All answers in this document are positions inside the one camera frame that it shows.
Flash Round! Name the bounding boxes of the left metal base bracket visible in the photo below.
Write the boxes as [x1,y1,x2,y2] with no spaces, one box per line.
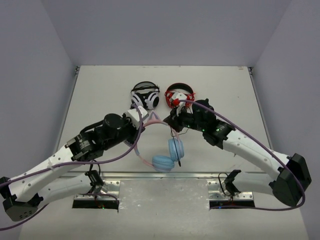
[97,179,121,201]

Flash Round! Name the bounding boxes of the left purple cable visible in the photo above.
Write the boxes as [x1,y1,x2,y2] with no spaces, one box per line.
[0,103,145,231]

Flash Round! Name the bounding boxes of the black headphone cable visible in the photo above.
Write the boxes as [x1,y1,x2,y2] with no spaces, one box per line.
[168,124,191,168]

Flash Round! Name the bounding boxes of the red black headphones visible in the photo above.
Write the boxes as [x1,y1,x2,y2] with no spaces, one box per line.
[164,82,195,109]

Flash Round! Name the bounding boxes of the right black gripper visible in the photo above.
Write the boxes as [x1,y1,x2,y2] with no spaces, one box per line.
[163,103,206,134]

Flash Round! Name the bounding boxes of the metal base bracket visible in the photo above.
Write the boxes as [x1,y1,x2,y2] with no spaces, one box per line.
[207,179,254,201]
[97,179,121,201]

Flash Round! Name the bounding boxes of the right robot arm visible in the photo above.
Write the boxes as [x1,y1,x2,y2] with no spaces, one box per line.
[164,98,312,210]

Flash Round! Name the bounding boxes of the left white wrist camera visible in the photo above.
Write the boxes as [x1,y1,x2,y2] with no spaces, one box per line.
[124,106,149,129]

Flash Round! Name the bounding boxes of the metal table edge rail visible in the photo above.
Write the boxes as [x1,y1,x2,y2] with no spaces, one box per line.
[62,170,256,180]

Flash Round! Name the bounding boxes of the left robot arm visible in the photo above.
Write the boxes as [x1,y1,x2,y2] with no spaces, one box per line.
[0,108,148,222]

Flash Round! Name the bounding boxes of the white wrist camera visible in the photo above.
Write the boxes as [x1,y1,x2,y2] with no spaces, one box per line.
[169,91,194,116]
[124,106,149,129]

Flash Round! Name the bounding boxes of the right metal base bracket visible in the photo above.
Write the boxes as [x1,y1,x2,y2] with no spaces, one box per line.
[207,179,254,201]

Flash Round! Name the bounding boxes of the pink blue cat-ear headphones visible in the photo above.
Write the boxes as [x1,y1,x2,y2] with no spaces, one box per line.
[133,110,185,173]

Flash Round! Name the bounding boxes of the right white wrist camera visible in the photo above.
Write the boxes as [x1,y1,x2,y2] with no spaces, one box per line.
[169,91,194,116]

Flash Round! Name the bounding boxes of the white black headphones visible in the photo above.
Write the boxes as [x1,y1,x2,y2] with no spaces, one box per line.
[130,81,160,110]

